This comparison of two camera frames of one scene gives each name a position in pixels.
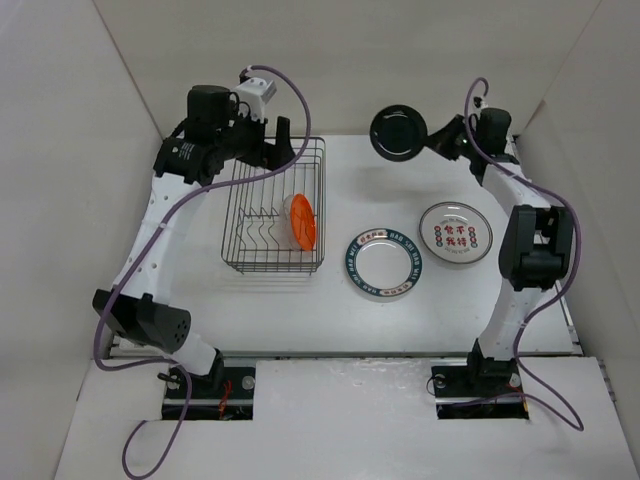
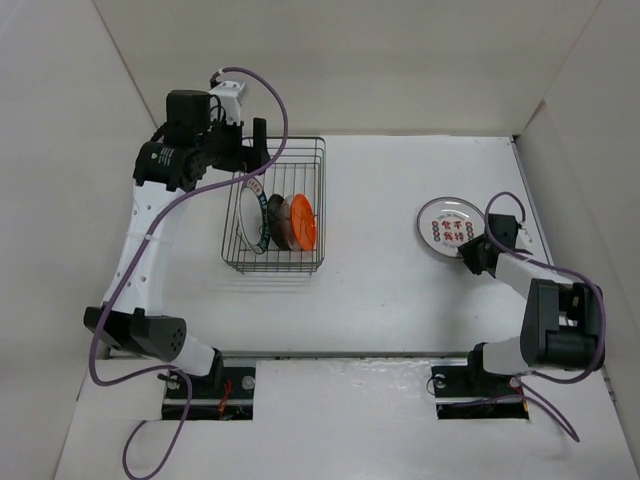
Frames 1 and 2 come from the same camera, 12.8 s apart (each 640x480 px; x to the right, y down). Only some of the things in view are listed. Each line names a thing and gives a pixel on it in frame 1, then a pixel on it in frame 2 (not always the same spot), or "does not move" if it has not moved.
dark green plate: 398,133 to 276,221
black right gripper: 440,140 to 466,250
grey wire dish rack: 275,219 does not move
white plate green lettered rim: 384,262 to 252,216
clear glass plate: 286,223 does not move
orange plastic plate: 302,223 does not move
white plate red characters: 456,232 does not move
